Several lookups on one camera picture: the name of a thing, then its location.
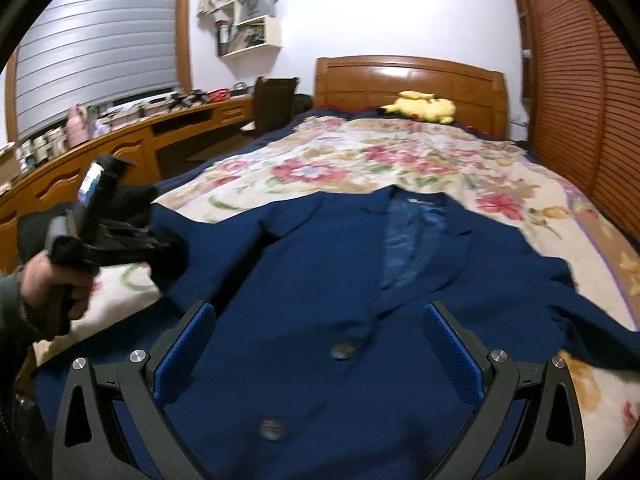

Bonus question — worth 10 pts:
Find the navy blue suit jacket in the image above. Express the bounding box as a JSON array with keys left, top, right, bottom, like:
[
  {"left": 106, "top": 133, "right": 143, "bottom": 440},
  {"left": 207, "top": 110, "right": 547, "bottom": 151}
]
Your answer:
[{"left": 38, "top": 186, "right": 639, "bottom": 479}]

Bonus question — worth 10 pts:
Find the person's left hand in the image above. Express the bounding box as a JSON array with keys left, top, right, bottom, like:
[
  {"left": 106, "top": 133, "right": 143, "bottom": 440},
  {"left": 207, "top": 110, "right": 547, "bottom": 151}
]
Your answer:
[{"left": 20, "top": 250, "right": 96, "bottom": 321}]

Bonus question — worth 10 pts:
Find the pink bottle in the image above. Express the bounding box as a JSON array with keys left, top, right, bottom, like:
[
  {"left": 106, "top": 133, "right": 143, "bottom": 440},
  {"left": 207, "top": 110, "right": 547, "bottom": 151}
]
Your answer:
[{"left": 65, "top": 104, "right": 90, "bottom": 148}]

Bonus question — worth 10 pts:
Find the wooden desk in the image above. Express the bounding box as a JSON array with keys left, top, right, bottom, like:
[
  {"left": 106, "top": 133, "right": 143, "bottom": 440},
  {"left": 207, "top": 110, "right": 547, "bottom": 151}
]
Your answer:
[{"left": 0, "top": 93, "right": 255, "bottom": 276}]

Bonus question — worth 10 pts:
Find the red basket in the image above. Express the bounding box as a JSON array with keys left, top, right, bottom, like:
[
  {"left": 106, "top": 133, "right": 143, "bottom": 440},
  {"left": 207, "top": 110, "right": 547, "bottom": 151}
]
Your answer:
[{"left": 207, "top": 88, "right": 230, "bottom": 103}]

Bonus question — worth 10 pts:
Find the grey window blind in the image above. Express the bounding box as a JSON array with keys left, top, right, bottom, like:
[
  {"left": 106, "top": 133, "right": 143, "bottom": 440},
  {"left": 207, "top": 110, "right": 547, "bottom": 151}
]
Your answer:
[{"left": 14, "top": 0, "right": 178, "bottom": 139}]

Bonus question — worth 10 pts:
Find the dark wooden chair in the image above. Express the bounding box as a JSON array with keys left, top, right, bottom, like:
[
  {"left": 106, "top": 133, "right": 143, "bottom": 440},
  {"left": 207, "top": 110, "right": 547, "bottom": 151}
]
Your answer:
[{"left": 241, "top": 76, "right": 299, "bottom": 138}]

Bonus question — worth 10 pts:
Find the floral bed blanket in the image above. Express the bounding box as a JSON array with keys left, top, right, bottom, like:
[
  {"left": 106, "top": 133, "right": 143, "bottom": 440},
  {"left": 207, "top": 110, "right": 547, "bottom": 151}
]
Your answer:
[{"left": 31, "top": 114, "right": 640, "bottom": 480}]

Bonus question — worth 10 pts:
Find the grey gift bag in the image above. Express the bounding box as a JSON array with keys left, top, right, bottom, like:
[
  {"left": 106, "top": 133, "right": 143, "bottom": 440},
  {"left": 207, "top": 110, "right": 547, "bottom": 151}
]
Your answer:
[{"left": 236, "top": 0, "right": 279, "bottom": 23}]

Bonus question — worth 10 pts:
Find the yellow plush toy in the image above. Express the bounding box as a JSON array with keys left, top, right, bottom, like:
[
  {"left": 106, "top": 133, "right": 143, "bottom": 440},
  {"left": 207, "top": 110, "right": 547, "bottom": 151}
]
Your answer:
[{"left": 380, "top": 90, "right": 457, "bottom": 125}]

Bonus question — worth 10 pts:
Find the wooden headboard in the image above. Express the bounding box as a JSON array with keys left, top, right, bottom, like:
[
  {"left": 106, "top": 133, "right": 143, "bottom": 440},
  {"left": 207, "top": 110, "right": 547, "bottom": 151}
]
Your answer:
[{"left": 314, "top": 55, "right": 508, "bottom": 140}]

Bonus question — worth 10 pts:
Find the wooden louvered wardrobe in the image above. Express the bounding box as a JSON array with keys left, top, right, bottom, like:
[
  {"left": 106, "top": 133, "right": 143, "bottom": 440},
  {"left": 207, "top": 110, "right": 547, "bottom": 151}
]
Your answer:
[{"left": 516, "top": 0, "right": 639, "bottom": 240}]

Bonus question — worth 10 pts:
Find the white wall shelf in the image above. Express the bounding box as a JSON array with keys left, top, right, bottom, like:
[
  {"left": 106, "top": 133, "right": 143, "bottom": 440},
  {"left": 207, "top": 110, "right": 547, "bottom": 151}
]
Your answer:
[{"left": 215, "top": 0, "right": 281, "bottom": 58}]

